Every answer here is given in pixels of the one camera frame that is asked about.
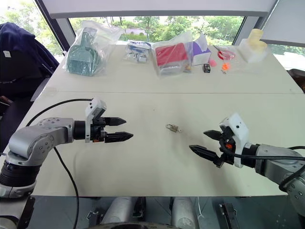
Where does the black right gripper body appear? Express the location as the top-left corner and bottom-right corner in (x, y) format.
(214, 126), (236, 169)

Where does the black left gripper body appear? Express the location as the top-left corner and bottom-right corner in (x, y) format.
(90, 116), (108, 144)

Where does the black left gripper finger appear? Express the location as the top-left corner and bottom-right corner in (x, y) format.
(104, 116), (127, 127)
(104, 131), (134, 144)

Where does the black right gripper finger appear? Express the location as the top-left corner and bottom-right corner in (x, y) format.
(188, 144), (219, 165)
(203, 129), (224, 142)

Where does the silver robot leg cylinder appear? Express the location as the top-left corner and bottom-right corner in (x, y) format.
(171, 196), (199, 229)
(101, 196), (134, 225)

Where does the clear bag of small parts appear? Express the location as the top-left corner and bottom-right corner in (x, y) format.
(122, 40), (153, 64)

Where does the bagged teal dustpan set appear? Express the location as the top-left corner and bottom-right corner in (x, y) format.
(62, 20), (125, 78)

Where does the purple tissue box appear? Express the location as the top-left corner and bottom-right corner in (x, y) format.
(191, 34), (213, 67)

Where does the clear bag with red scissors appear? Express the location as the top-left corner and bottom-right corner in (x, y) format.
(213, 44), (238, 60)

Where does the clear bag with red item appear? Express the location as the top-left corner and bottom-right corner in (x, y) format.
(152, 31), (194, 77)

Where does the dark office chair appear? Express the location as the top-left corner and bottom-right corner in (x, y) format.
(0, 78), (46, 153)

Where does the dark brown chair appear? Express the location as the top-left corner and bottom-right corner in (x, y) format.
(287, 68), (305, 94)

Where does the navy blue jacket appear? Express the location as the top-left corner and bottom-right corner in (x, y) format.
(0, 21), (60, 97)

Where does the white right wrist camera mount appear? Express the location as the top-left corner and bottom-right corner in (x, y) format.
(218, 112), (250, 168)

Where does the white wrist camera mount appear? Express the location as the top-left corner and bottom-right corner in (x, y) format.
(218, 112), (250, 168)
(84, 97), (107, 143)

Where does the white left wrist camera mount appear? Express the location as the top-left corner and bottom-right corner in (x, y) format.
(84, 97), (107, 143)

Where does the black metal bracket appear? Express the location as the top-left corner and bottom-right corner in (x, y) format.
(218, 203), (241, 229)

